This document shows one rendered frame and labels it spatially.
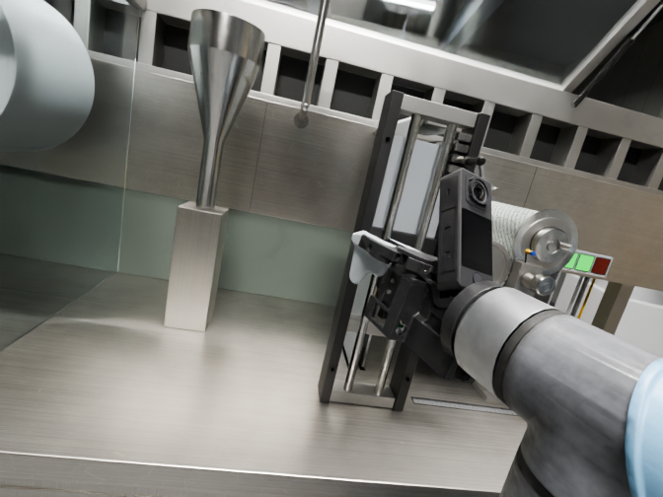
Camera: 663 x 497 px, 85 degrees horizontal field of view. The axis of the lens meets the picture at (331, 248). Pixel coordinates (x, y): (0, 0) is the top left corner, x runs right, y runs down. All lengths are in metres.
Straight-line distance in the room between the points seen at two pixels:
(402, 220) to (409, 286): 0.31
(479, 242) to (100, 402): 0.58
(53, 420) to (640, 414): 0.64
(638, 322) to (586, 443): 3.12
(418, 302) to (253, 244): 0.77
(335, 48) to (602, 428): 0.98
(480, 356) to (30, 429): 0.57
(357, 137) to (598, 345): 0.87
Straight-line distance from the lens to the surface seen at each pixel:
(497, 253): 0.85
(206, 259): 0.81
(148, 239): 1.12
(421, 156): 0.63
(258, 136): 1.03
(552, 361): 0.25
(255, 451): 0.60
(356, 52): 1.07
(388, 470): 0.63
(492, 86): 1.18
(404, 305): 0.34
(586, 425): 0.24
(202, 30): 0.79
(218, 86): 0.77
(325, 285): 1.10
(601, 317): 1.83
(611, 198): 1.43
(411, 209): 0.64
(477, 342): 0.28
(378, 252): 0.36
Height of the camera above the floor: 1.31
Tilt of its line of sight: 13 degrees down
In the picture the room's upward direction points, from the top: 12 degrees clockwise
